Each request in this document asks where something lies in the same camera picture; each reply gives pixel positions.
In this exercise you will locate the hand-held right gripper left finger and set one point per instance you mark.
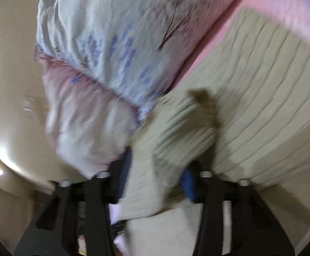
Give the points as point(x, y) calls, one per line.
point(123, 171)

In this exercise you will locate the wall light switch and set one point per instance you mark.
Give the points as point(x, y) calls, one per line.
point(28, 107)

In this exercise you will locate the beige ribbed knit garment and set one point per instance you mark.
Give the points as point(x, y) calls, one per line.
point(251, 106)

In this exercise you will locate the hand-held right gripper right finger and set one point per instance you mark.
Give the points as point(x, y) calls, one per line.
point(189, 183)

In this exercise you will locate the pink bed sheet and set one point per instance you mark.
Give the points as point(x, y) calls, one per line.
point(272, 2)

